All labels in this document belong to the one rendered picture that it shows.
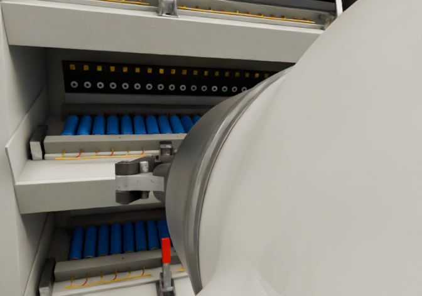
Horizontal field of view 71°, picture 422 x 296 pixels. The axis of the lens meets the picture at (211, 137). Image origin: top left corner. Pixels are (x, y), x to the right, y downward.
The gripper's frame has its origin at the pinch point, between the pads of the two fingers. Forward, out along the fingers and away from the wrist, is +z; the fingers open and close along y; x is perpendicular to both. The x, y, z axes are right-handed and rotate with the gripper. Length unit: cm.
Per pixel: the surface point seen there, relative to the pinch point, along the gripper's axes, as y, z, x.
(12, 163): -17.7, 5.7, 0.6
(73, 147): -12.2, 11.0, 2.2
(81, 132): -11.4, 13.6, 4.3
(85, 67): -11.5, 19.4, 15.2
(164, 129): 0.6, 14.2, 4.6
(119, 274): -6.6, 16.5, -18.0
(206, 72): 9.1, 19.4, 15.3
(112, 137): -7.2, 11.3, 3.5
